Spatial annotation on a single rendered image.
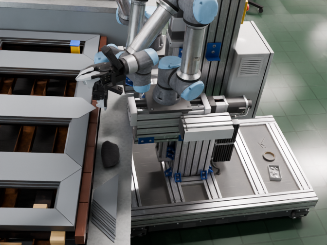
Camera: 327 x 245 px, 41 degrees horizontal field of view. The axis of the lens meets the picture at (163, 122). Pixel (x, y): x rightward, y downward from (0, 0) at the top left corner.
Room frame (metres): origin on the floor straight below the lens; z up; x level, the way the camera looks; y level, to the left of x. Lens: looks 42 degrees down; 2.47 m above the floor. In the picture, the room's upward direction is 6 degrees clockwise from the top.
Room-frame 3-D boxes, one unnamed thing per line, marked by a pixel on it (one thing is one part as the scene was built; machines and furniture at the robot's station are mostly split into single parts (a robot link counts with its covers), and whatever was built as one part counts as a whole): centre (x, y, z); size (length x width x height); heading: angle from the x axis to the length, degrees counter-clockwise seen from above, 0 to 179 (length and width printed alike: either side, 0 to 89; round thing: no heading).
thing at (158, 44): (2.28, 0.12, 1.09); 0.15 x 0.15 x 0.10
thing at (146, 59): (1.53, 0.11, 1.43); 0.11 x 0.08 x 0.09; 131
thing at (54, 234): (1.05, 0.40, 0.79); 0.06 x 0.05 x 0.04; 96
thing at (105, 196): (1.32, 0.24, 0.70); 0.39 x 0.12 x 0.04; 6
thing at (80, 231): (1.85, 0.39, 0.80); 1.62 x 0.04 x 0.06; 6
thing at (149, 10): (2.28, 0.13, 1.20); 0.13 x 0.12 x 0.14; 78
